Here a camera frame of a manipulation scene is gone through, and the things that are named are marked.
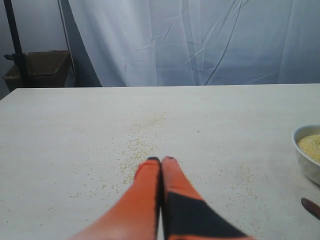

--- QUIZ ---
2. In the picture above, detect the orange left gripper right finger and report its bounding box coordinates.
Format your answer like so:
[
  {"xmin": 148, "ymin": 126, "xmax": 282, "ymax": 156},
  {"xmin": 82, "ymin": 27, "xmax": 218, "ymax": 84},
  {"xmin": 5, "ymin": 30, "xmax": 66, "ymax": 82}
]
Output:
[{"xmin": 161, "ymin": 156, "xmax": 254, "ymax": 240}]

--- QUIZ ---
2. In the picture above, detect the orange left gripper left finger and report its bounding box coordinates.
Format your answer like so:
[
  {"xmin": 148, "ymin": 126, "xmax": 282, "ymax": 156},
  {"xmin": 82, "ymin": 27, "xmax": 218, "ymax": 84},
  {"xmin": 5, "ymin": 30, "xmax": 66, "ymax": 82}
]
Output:
[{"xmin": 71, "ymin": 157, "xmax": 161, "ymax": 240}]

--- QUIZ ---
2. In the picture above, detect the brown wooden spoon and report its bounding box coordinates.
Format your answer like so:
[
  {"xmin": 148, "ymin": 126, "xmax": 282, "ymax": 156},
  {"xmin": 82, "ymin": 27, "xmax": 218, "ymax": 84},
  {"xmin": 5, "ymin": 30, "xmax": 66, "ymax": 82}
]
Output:
[{"xmin": 300, "ymin": 197, "xmax": 320, "ymax": 220}]

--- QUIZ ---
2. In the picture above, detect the yellow crumbly grain mixture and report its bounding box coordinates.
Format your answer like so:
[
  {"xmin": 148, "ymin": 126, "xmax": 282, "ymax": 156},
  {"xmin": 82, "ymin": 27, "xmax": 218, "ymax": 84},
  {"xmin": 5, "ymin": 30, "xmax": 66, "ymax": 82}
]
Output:
[{"xmin": 298, "ymin": 134, "xmax": 320, "ymax": 163}]

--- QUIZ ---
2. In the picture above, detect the white ceramic bowl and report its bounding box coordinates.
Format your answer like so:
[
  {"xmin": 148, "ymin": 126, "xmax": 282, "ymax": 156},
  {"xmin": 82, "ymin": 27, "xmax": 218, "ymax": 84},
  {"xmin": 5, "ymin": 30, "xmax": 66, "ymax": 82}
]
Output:
[{"xmin": 291, "ymin": 124, "xmax": 320, "ymax": 185}]

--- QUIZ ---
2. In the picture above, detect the cardboard box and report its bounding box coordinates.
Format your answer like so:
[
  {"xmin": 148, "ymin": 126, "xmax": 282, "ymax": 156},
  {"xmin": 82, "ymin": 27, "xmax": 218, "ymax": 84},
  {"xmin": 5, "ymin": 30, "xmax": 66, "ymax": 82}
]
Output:
[{"xmin": 2, "ymin": 49, "xmax": 72, "ymax": 92}]

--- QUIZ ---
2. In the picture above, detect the white backdrop cloth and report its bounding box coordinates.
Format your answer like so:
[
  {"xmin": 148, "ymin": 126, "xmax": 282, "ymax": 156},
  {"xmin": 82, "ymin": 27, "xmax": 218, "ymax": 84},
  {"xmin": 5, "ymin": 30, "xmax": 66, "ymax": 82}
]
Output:
[{"xmin": 58, "ymin": 0, "xmax": 320, "ymax": 87}]

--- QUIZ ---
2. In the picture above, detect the black stand pole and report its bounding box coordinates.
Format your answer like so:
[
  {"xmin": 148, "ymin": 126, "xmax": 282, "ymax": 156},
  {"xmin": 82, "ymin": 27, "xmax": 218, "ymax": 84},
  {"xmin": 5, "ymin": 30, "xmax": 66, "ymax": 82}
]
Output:
[{"xmin": 3, "ymin": 0, "xmax": 30, "ymax": 87}]

